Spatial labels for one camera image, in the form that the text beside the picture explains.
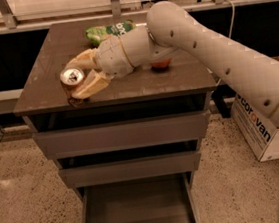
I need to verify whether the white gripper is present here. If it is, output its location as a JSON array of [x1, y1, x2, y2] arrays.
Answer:
[[66, 36, 134, 100]]

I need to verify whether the orange soda can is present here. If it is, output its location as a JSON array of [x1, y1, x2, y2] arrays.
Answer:
[[60, 67, 85, 107]]

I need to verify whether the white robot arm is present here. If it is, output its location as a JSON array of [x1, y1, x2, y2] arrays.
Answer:
[[62, 1, 279, 223]]

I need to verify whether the grey drawer cabinet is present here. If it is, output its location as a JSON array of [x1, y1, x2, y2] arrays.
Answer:
[[15, 21, 216, 223]]

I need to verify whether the top grey drawer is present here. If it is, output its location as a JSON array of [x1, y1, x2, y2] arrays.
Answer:
[[31, 93, 209, 159]]

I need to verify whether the grey drawer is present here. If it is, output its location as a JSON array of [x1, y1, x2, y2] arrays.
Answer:
[[82, 173, 200, 223], [31, 93, 209, 159], [59, 141, 200, 188]]

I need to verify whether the middle grey drawer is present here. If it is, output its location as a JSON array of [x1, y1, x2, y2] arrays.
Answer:
[[59, 141, 200, 188]]

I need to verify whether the bottom grey drawer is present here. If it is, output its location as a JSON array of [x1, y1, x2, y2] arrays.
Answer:
[[82, 173, 200, 223]]

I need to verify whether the green snack bag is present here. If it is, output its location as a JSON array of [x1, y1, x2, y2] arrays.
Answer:
[[85, 20, 136, 47]]

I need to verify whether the red apple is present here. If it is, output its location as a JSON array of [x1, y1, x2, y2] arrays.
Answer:
[[151, 59, 171, 70]]

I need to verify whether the corovan cardboard box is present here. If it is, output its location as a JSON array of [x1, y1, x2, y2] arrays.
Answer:
[[224, 55, 279, 166]]

